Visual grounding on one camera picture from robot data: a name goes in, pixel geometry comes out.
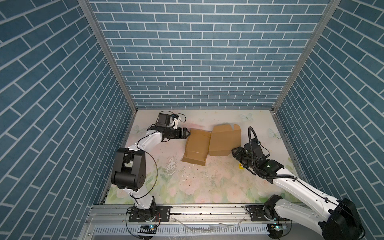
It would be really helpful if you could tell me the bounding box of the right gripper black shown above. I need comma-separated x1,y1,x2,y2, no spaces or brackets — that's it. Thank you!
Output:
231,145,257,172

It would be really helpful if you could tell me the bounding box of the brown cardboard paper box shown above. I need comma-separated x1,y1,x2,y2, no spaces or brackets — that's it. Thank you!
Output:
182,124,242,166

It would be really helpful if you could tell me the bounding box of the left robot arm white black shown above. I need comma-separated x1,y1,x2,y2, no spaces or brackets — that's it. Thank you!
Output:
111,111,191,223

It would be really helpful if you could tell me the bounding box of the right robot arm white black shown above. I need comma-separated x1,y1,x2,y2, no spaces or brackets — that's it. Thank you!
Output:
232,139,366,240

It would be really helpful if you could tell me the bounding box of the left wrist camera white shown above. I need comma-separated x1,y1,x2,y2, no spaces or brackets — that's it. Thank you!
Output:
170,117,180,129

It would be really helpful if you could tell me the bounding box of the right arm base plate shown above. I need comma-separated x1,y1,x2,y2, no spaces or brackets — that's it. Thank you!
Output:
244,205,289,222

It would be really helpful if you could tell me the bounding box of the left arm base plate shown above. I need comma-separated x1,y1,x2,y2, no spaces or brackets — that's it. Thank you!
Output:
128,206,171,223

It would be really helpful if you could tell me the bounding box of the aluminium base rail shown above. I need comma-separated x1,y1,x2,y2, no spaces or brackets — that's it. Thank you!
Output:
79,201,338,240

